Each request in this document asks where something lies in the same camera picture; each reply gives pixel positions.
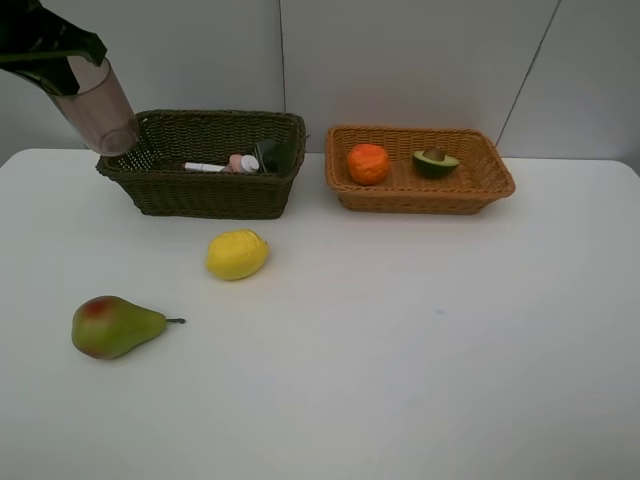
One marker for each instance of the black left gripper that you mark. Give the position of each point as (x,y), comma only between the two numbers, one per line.
(31,36)

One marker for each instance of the translucent purple plastic cup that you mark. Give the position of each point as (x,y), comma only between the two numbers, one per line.
(100,112)

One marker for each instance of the white marker pen pink caps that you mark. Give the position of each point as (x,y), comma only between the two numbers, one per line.
(203,168)

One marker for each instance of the pink bottle white cap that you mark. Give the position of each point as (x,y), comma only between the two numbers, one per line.
(242,164)

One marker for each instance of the dark green pump bottle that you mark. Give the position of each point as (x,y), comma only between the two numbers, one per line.
(274,157)

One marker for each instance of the yellow lemon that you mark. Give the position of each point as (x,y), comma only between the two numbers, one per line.
(235,255)

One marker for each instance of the green red pear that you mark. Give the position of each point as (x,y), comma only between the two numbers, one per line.
(107,327)

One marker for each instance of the orange tangerine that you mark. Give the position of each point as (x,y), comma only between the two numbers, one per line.
(368,164)

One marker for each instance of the halved avocado with pit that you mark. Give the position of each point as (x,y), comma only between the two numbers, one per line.
(433,163)

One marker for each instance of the dark brown wicker basket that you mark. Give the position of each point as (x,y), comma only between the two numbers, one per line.
(153,176)

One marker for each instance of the orange wicker basket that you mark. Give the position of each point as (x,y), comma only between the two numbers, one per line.
(480,179)

